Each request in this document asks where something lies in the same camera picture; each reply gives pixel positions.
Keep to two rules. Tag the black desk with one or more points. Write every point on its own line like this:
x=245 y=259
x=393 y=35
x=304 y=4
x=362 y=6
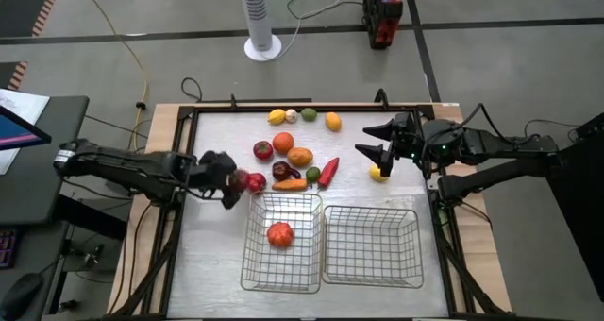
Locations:
x=42 y=184

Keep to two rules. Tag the red chili pepper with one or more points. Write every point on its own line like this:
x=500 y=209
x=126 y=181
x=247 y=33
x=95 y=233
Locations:
x=329 y=172

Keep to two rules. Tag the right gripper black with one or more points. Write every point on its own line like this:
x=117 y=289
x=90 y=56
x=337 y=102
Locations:
x=406 y=139

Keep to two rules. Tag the black frame clamp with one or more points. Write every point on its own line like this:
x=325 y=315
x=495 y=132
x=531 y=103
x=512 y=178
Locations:
x=232 y=101
x=381 y=96

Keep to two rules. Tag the orange-yellow lemon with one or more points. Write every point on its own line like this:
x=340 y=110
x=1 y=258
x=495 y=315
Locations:
x=333 y=122

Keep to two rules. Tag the red bell pepper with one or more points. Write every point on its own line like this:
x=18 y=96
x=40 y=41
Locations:
x=257 y=182

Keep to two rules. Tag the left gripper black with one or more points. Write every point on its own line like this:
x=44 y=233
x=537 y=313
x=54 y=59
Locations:
x=212 y=170

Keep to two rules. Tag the small yellow lemon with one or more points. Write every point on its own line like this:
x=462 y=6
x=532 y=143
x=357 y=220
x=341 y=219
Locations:
x=374 y=174

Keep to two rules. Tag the round orange fruit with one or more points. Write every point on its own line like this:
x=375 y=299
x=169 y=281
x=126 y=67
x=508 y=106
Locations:
x=282 y=143

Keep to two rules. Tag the white tower fan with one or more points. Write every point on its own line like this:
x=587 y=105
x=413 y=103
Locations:
x=257 y=14

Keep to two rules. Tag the dark purple eggplant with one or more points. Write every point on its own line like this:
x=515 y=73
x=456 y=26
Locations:
x=281 y=171

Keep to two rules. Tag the large yellow lemon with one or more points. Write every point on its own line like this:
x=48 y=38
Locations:
x=277 y=116

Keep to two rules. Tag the wooden table board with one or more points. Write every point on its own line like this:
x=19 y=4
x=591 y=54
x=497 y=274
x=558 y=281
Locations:
x=162 y=123

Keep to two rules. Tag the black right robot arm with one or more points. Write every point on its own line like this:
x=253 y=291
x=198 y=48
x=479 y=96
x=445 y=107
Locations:
x=495 y=146

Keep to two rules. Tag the green lime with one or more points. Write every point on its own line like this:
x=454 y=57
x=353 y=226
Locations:
x=308 y=114
x=313 y=174

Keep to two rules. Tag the orange carrot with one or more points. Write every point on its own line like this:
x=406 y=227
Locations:
x=290 y=185

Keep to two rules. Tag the black stand cover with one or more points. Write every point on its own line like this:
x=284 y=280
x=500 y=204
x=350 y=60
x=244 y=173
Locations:
x=580 y=207

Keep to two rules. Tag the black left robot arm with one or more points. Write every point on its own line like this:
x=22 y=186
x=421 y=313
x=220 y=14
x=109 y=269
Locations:
x=141 y=170

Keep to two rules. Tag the white garlic bulb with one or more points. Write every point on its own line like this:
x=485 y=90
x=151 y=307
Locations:
x=291 y=115

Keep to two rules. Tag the red and black power unit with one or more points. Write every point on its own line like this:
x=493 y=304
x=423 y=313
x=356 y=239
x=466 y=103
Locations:
x=382 y=14

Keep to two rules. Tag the black floor bar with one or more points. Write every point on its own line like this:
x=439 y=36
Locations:
x=255 y=100

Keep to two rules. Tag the dark keyboard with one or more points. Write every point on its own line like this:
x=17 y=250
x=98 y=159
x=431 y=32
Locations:
x=5 y=248

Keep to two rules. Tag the red tomato with green stalk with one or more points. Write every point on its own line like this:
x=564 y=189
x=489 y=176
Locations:
x=263 y=150

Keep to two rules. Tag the white paper sheet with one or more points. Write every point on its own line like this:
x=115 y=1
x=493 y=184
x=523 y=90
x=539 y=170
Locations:
x=23 y=105

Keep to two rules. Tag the smooth orange oval produce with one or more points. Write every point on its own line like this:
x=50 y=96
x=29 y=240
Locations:
x=299 y=157

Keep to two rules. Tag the orange pumpkin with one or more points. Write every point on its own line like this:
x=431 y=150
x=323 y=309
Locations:
x=280 y=234

